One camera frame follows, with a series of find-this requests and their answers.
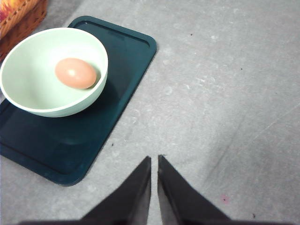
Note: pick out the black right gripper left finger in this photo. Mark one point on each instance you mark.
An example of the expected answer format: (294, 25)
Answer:
(129, 204)

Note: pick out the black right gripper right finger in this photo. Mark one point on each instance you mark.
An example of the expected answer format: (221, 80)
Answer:
(179, 203)

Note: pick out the brown egg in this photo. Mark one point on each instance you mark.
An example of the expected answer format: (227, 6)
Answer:
(75, 73)

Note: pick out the brown wicker basket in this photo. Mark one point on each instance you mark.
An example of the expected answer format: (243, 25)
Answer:
(23, 18)

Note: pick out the red yellow apple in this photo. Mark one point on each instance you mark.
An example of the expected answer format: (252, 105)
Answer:
(6, 7)

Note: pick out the dark green rectangular tray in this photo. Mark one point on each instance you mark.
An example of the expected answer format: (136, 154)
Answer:
(71, 149)

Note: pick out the light green ceramic bowl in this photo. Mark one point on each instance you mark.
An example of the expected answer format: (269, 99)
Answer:
(53, 72)

